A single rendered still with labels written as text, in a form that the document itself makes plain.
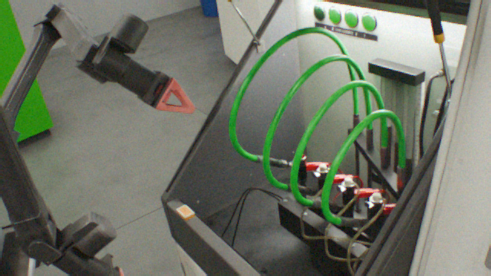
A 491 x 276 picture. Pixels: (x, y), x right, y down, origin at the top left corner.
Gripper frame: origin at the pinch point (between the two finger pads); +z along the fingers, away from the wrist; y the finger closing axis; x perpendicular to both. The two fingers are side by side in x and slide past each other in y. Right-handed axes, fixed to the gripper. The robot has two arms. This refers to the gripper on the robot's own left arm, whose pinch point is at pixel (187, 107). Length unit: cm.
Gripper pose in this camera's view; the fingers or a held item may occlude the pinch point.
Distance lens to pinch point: 93.1
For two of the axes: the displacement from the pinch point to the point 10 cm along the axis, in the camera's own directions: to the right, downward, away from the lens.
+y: -3.6, -1.6, 9.2
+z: 7.9, 4.7, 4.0
